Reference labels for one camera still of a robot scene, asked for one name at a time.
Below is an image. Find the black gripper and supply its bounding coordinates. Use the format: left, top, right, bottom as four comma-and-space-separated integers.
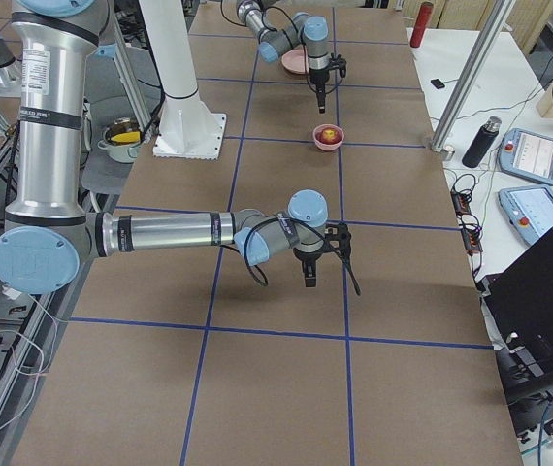
309, 70, 330, 113
293, 247, 326, 287

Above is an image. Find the red apple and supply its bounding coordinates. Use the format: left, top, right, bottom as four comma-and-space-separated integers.
317, 126, 342, 145

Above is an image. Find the pink bowl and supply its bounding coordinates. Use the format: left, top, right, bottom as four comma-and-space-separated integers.
312, 124, 344, 151

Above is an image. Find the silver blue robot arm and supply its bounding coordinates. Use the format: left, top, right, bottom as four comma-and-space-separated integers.
236, 1, 333, 114
0, 1, 328, 294

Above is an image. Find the pink plate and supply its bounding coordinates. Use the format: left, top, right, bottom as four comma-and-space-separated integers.
280, 49, 308, 75

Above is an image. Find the small black square device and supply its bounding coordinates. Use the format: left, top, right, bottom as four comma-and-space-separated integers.
430, 79, 445, 89

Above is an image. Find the red bottle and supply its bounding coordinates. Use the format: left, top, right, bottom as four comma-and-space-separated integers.
409, 1, 434, 49

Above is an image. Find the black thermos bottle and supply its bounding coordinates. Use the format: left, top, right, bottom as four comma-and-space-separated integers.
461, 116, 502, 168

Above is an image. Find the orange black power strip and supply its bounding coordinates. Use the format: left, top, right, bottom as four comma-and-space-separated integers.
450, 189, 483, 256

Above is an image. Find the steel pot with corn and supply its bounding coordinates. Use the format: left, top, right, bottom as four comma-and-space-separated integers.
97, 117, 142, 164

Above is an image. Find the far teach pendant tablet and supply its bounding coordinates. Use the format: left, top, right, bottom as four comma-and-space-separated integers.
498, 128, 553, 185

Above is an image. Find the teach pendant tablet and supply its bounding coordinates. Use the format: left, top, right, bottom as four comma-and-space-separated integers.
498, 128, 553, 185
498, 185, 553, 246

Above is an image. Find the black laptop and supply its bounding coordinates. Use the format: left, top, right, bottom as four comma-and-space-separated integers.
477, 227, 553, 386

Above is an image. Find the near teach pendant tablet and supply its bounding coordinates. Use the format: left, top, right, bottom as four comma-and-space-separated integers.
498, 185, 553, 246

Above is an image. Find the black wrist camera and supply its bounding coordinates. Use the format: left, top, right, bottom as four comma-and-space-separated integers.
329, 53, 347, 80
326, 222, 351, 259

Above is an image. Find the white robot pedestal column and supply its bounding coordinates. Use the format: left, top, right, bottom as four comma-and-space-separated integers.
140, 0, 227, 160

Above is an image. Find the aluminium frame post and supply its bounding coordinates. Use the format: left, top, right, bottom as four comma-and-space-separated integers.
430, 0, 516, 152

